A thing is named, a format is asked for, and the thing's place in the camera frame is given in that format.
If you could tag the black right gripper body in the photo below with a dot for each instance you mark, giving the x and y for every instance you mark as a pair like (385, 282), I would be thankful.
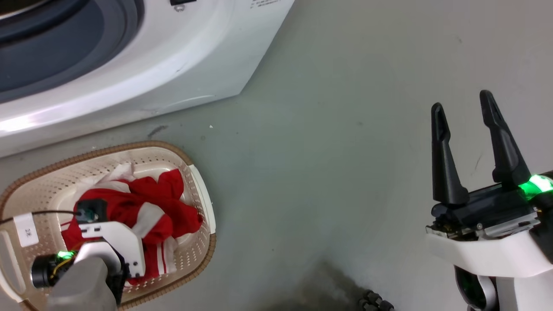
(492, 211)

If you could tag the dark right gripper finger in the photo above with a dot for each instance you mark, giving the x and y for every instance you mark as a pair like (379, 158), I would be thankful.
(445, 172)
(507, 160)

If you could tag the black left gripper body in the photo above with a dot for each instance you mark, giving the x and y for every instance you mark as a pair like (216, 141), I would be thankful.
(43, 272)

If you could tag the red and white garment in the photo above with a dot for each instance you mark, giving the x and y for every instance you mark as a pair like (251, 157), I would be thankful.
(129, 207)

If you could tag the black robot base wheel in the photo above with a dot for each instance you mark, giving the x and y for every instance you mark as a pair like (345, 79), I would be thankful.
(375, 302)

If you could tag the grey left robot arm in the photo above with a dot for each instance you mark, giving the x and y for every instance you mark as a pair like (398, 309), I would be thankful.
(82, 285)

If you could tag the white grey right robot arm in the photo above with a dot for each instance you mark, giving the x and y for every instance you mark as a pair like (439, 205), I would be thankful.
(529, 296)

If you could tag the cream perforated laundry basket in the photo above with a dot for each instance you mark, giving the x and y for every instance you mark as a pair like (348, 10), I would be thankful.
(173, 160)

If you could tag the grey rubber door gasket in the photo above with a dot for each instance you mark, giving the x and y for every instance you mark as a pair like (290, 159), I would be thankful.
(65, 52)

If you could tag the printed text label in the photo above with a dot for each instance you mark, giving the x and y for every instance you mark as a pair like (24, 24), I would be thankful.
(265, 2)

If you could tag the white front-load washing machine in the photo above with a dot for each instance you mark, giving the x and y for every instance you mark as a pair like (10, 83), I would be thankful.
(194, 65)

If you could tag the black door latch socket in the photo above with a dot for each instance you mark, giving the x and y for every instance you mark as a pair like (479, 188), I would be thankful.
(183, 1)

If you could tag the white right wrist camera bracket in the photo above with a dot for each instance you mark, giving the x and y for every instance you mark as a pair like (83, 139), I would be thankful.
(488, 255)

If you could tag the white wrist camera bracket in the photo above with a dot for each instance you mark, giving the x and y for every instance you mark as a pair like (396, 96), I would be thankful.
(488, 255)
(123, 242)

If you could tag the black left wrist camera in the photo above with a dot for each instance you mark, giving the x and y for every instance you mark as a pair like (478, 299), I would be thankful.
(93, 211)

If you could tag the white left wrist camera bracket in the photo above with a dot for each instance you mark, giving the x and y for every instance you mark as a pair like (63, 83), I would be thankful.
(123, 242)

